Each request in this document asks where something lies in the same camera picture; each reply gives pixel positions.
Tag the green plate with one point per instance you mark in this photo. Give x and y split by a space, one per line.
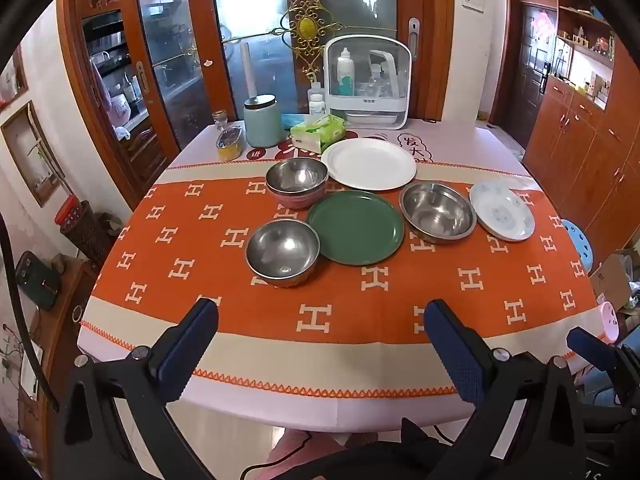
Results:
355 227

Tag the green tissue pack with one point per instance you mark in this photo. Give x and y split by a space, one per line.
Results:
320 132

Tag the red lidded container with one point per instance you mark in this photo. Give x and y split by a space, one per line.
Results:
68 212

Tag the mint green canister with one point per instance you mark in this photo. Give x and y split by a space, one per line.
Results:
263 122

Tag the dark wooden door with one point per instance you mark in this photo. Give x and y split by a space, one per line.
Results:
530 85

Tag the cardboard box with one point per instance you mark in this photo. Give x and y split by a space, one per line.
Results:
610 280

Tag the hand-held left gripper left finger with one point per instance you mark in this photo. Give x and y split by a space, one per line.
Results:
192 347

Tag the wide steel bowl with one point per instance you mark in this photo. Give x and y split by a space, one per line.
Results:
437 212

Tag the white countertop appliance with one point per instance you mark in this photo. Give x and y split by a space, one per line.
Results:
367 110

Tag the dark green case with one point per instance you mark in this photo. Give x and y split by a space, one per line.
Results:
37 280

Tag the blue plastic stool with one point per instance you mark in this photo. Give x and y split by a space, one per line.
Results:
580 245

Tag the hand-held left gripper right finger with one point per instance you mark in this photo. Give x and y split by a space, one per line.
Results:
452 355

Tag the dark wicker basket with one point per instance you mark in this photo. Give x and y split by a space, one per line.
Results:
92 237

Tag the plain steel bowl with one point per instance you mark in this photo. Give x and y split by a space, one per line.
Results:
282 250

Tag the orange patterned tablecloth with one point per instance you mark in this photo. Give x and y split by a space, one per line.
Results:
250 320

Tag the pink plastic object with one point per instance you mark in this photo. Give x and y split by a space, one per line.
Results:
610 322

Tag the wooden wall cabinet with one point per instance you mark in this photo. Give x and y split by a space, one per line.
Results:
575 150

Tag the floral white plate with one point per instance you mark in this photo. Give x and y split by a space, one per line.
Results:
502 210

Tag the small glass jar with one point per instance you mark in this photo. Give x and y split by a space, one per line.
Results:
220 121

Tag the wooden picture frame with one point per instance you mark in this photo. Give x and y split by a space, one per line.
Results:
12 77
30 155

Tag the pink steel bowl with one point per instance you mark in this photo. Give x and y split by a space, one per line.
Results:
296 177

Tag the white bottle green label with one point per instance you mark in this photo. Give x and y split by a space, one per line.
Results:
345 72

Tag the white paper roll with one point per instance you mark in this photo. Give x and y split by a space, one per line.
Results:
248 70

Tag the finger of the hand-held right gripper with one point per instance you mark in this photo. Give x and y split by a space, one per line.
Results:
592 350

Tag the wooden glass-door cabinet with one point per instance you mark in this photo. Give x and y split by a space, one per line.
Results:
150 135

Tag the pink kitchen appliance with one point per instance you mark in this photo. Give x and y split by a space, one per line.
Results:
120 109

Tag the gold wall ornament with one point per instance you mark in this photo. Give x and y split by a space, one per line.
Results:
306 27

